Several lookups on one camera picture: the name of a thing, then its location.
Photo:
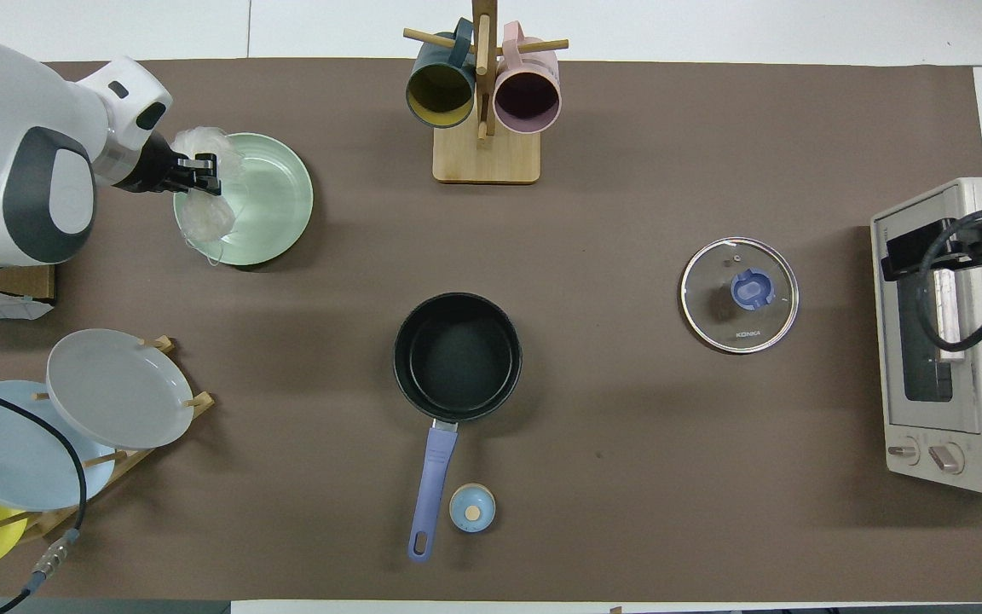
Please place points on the clear plastic bag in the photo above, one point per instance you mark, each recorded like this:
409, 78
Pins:
205, 217

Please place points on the wooden plate rack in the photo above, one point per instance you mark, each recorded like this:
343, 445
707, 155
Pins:
48, 522

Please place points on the light green plate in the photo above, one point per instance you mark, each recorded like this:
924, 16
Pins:
274, 205

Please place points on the light blue plate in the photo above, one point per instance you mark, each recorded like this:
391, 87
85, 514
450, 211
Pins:
5, 460

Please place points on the brown table mat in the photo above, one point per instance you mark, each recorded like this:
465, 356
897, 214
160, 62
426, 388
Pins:
670, 426

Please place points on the glass lid purple knob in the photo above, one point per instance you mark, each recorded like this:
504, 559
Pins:
713, 315

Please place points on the wooden mug tree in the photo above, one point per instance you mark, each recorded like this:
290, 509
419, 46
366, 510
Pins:
487, 162

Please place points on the pink mug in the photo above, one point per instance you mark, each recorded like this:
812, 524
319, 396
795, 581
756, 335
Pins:
528, 101

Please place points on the dark teal mug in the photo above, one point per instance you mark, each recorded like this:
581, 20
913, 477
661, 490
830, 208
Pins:
440, 89

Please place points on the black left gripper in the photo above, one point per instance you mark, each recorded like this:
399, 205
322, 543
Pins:
154, 166

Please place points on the grey plate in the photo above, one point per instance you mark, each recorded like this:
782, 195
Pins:
116, 388

